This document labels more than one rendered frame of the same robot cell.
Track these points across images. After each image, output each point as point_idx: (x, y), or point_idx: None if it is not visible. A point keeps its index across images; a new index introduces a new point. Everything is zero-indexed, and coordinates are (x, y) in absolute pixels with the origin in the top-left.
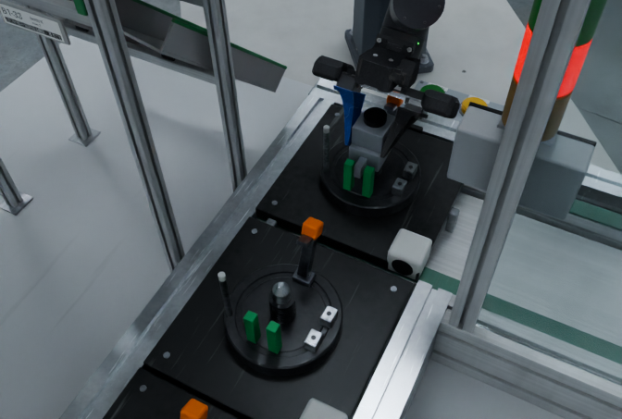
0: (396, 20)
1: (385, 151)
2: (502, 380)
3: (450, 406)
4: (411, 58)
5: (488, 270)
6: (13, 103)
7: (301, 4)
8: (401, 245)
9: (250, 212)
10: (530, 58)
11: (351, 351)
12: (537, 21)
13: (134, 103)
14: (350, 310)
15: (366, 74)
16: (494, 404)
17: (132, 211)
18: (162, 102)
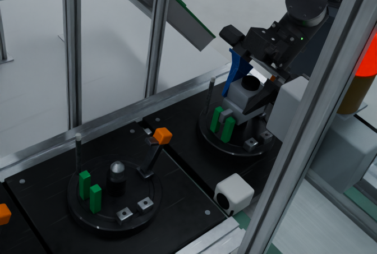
0: (286, 10)
1: (247, 109)
2: None
3: None
4: (288, 42)
5: (271, 216)
6: (38, 1)
7: (260, 15)
8: (229, 184)
9: (138, 119)
10: (335, 24)
11: (150, 240)
12: None
13: None
14: (166, 212)
15: (250, 42)
16: None
17: None
18: (130, 37)
